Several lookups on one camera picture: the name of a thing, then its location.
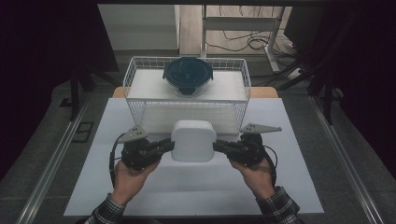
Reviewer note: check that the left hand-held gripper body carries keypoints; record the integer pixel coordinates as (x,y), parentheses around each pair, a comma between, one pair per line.
(138,152)

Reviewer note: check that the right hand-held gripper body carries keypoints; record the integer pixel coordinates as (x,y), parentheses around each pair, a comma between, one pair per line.
(249,149)

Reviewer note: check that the white square plastic container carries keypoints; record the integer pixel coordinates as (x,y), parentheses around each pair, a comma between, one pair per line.
(193,141)

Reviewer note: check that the round dark green lidded container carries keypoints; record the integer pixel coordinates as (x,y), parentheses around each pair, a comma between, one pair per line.
(187,72)

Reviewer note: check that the person's right hand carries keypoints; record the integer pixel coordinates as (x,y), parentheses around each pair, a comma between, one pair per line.
(257,179)

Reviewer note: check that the person's left hand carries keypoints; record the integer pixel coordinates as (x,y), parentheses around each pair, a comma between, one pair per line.
(130,183)

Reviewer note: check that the white power strip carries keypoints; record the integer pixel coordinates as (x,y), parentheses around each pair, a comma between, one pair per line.
(295,73)

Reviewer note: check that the black metal stand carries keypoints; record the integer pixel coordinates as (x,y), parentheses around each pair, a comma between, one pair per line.
(327,99)

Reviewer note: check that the white cabinet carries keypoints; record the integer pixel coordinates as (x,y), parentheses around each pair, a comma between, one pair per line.
(140,26)

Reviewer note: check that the black floor bracket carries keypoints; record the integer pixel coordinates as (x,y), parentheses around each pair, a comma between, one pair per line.
(83,132)

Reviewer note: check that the aluminium floor rail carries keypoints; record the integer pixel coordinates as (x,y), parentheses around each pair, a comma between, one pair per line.
(53,161)
(345,161)

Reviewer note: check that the white metal desk frame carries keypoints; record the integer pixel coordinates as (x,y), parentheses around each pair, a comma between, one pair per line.
(239,23)

